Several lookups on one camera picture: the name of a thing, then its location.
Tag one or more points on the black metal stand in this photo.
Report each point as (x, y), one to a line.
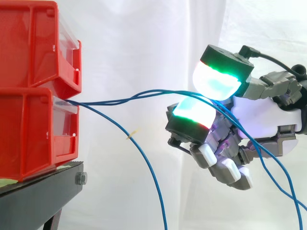
(36, 191)

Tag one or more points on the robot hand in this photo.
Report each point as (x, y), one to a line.
(261, 119)

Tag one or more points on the red plastic bin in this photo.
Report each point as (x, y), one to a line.
(28, 43)
(26, 134)

